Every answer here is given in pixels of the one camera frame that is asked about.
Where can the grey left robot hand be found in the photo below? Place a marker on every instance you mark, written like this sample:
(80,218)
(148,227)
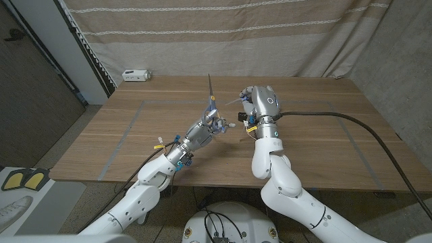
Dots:
(199,135)

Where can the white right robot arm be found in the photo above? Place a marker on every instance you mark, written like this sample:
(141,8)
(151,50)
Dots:
(297,199)

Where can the clear tape strip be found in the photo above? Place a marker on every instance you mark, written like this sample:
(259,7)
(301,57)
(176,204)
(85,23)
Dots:
(233,101)

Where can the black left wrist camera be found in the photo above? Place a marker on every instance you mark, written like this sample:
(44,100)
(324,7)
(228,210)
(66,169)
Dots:
(187,158)

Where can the beige striped curtain backdrop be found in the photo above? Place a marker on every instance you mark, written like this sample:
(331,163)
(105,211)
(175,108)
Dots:
(219,50)

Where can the white shoe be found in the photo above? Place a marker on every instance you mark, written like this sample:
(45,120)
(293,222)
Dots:
(11,209)

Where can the yellow black foot pedal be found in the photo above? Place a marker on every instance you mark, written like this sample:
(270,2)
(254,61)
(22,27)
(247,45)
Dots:
(13,180)
(35,179)

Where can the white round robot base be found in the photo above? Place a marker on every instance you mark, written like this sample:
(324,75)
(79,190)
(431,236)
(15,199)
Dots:
(233,219)

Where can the grey floor mat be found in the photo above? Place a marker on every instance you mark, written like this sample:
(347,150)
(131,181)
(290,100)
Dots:
(57,199)

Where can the white power box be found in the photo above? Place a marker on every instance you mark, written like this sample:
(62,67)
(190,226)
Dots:
(133,75)

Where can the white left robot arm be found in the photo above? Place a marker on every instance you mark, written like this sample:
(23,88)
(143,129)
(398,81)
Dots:
(141,199)

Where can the white floor board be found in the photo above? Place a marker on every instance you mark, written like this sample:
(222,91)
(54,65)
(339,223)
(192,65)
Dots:
(6,195)

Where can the dark wooden door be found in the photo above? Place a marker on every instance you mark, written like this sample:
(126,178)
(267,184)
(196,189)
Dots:
(33,101)

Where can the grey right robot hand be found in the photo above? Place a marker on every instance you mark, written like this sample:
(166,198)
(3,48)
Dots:
(263,104)

